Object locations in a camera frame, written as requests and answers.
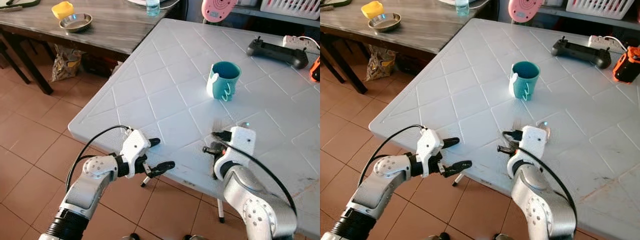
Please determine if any white power strip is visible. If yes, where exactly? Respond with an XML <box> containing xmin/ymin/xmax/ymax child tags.
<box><xmin>282</xmin><ymin>35</ymin><xmax>321</xmax><ymax>53</ymax></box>
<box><xmin>588</xmin><ymin>34</ymin><xmax>626</xmax><ymax>53</ymax></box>

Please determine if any white plastic basket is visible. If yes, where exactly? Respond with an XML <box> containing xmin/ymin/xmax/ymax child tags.
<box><xmin>260</xmin><ymin>0</ymin><xmax>321</xmax><ymax>21</ymax></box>
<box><xmin>566</xmin><ymin>0</ymin><xmax>628</xmax><ymax>21</ymax></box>

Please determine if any grey wooden table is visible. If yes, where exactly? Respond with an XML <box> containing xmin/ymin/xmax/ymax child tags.
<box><xmin>0</xmin><ymin>0</ymin><xmax>188</xmax><ymax>96</ymax></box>
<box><xmin>320</xmin><ymin>0</ymin><xmax>498</xmax><ymax>96</ymax></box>

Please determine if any black remote controller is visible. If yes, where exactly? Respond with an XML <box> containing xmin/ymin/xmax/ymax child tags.
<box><xmin>551</xmin><ymin>36</ymin><xmax>612</xmax><ymax>70</ymax></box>
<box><xmin>246</xmin><ymin>36</ymin><xmax>310</xmax><ymax>70</ymax></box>

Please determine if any teal cup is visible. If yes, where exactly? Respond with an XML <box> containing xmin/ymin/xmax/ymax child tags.
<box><xmin>509</xmin><ymin>61</ymin><xmax>541</xmax><ymax>102</ymax></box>
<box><xmin>206</xmin><ymin>61</ymin><xmax>242</xmax><ymax>102</ymax></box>

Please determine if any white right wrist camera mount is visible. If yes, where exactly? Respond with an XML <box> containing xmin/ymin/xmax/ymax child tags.
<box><xmin>519</xmin><ymin>125</ymin><xmax>548</xmax><ymax>168</ymax></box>
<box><xmin>227</xmin><ymin>126</ymin><xmax>257</xmax><ymax>168</ymax></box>

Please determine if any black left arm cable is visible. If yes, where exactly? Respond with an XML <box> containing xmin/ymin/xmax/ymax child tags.
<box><xmin>358</xmin><ymin>124</ymin><xmax>426</xmax><ymax>187</ymax></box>
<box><xmin>65</xmin><ymin>125</ymin><xmax>132</xmax><ymax>193</ymax></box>

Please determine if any patterned brown bag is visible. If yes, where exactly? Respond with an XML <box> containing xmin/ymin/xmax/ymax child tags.
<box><xmin>51</xmin><ymin>44</ymin><xmax>83</xmax><ymax>82</ymax></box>
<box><xmin>365</xmin><ymin>44</ymin><xmax>396</xmax><ymax>82</ymax></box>

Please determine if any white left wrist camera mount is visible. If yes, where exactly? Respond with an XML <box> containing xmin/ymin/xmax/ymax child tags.
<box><xmin>120</xmin><ymin>129</ymin><xmax>152</xmax><ymax>179</ymax></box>
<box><xmin>416</xmin><ymin>129</ymin><xmax>446</xmax><ymax>178</ymax></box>

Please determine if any yellow plastic bowl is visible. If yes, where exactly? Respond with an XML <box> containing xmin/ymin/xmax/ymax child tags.
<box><xmin>51</xmin><ymin>1</ymin><xmax>75</xmax><ymax>21</ymax></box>
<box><xmin>361</xmin><ymin>1</ymin><xmax>385</xmax><ymax>20</ymax></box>

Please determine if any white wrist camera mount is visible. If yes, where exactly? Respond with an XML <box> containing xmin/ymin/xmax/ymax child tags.
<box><xmin>519</xmin><ymin>125</ymin><xmax>548</xmax><ymax>168</ymax></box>
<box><xmin>227</xmin><ymin>126</ymin><xmax>257</xmax><ymax>168</ymax></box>
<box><xmin>120</xmin><ymin>129</ymin><xmax>152</xmax><ymax>179</ymax></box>
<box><xmin>416</xmin><ymin>129</ymin><xmax>446</xmax><ymax>178</ymax></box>

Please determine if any pink round device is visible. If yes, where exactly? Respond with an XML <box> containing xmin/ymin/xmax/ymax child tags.
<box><xmin>201</xmin><ymin>0</ymin><xmax>239</xmax><ymax>23</ymax></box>
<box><xmin>508</xmin><ymin>0</ymin><xmax>544</xmax><ymax>23</ymax></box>

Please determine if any round steel bowl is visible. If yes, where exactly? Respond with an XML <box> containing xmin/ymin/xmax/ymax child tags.
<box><xmin>368</xmin><ymin>12</ymin><xmax>402</xmax><ymax>33</ymax></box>
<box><xmin>59</xmin><ymin>13</ymin><xmax>94</xmax><ymax>34</ymax></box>

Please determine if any orange and black device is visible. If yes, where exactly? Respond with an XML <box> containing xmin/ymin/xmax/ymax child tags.
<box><xmin>309</xmin><ymin>56</ymin><xmax>321</xmax><ymax>83</ymax></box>
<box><xmin>612</xmin><ymin>46</ymin><xmax>640</xmax><ymax>84</ymax></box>

